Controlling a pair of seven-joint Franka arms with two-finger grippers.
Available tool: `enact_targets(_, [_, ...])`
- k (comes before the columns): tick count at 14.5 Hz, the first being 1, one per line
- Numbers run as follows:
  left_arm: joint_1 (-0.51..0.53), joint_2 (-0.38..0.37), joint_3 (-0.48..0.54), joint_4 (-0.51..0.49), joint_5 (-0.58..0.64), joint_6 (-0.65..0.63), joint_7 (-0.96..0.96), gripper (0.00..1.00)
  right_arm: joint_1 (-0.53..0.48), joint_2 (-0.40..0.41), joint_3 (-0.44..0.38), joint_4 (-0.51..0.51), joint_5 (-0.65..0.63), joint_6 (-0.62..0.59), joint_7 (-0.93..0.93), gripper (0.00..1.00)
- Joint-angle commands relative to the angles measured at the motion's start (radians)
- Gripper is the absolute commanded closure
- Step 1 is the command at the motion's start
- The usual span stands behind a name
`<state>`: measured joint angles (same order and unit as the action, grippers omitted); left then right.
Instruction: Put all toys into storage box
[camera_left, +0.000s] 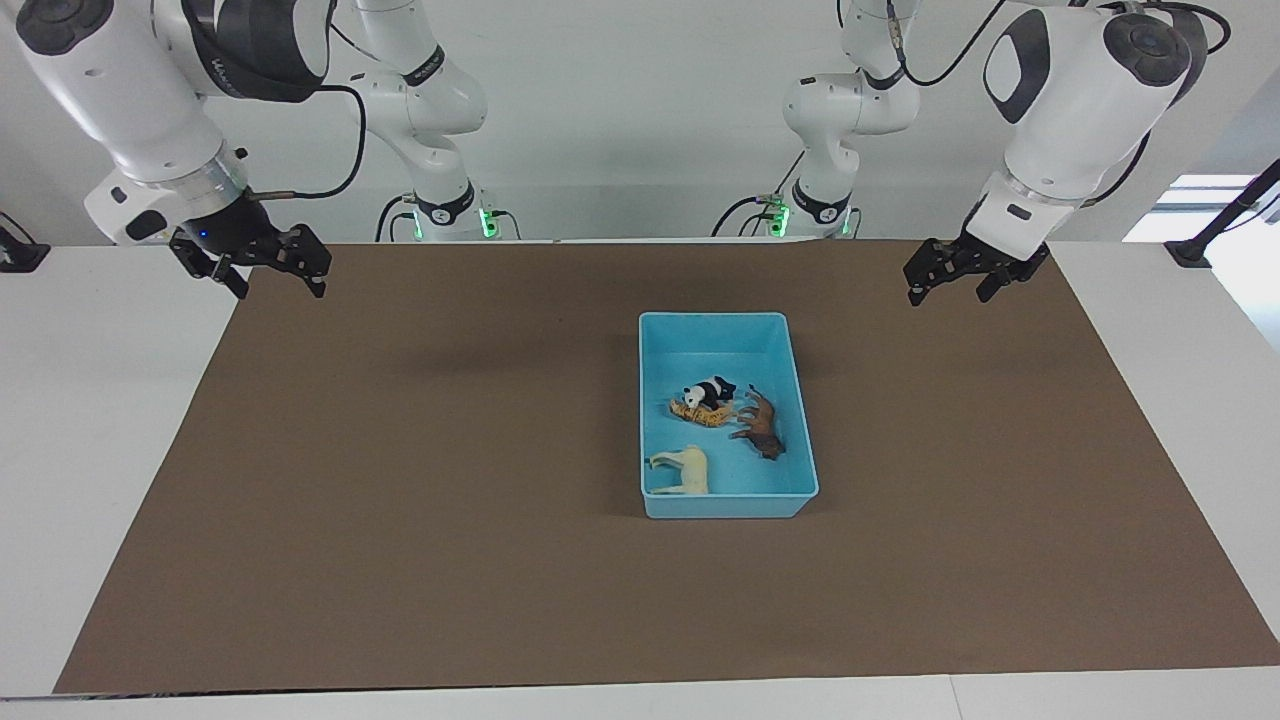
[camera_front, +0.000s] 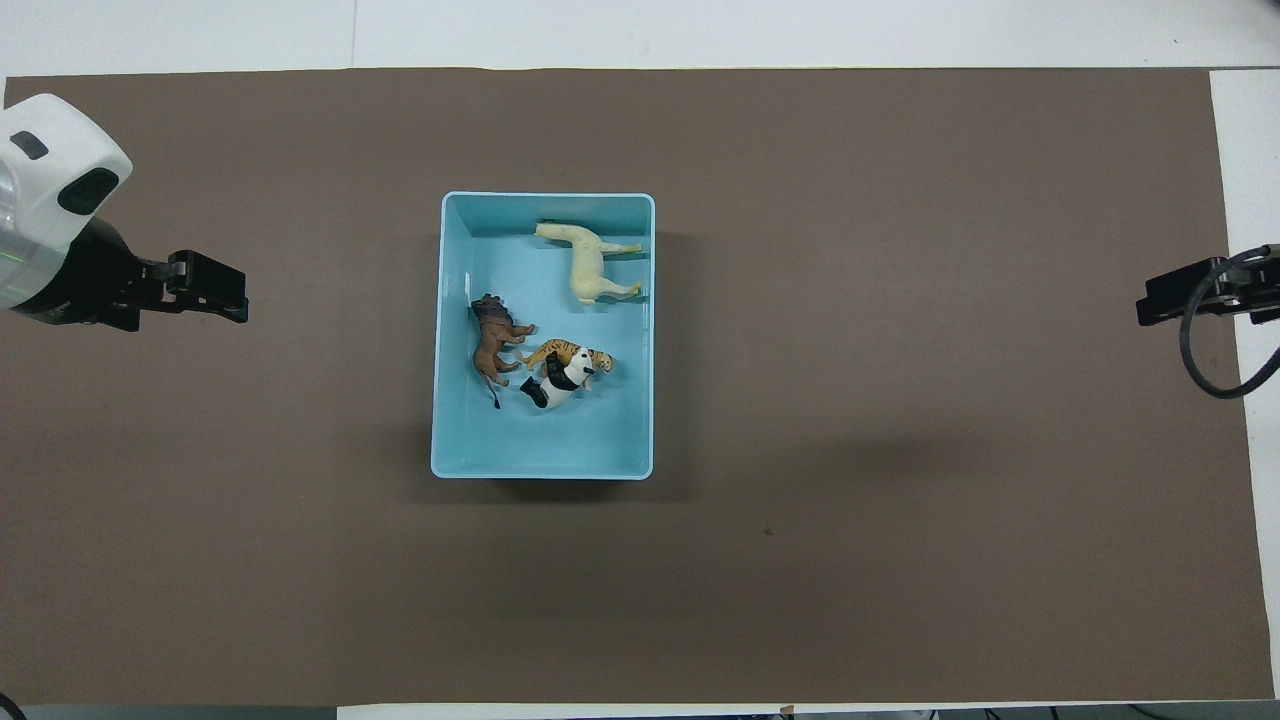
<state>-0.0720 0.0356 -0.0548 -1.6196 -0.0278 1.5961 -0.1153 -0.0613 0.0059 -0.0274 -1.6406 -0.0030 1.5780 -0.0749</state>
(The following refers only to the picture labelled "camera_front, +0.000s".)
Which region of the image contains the black and white panda toy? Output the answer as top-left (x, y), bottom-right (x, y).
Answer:
top-left (518, 346), bottom-right (599, 411)

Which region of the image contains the brown lion toy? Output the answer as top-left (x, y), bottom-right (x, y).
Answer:
top-left (469, 292), bottom-right (539, 412)

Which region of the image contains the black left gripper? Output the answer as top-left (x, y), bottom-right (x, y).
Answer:
top-left (9, 217), bottom-right (250, 332)

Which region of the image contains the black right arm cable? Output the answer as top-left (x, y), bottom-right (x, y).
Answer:
top-left (1179, 245), bottom-right (1280, 400)

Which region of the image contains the orange striped tiger toy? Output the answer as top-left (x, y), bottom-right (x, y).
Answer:
top-left (519, 339), bottom-right (617, 380)

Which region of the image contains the light blue storage box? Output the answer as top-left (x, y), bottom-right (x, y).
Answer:
top-left (430, 191), bottom-right (656, 482)

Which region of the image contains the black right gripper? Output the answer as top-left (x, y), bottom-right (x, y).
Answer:
top-left (1136, 244), bottom-right (1280, 328)

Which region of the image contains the cream llama toy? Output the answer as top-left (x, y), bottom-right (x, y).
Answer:
top-left (534, 220), bottom-right (647, 307)

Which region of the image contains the brown table mat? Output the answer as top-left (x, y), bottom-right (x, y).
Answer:
top-left (0, 67), bottom-right (1276, 709)

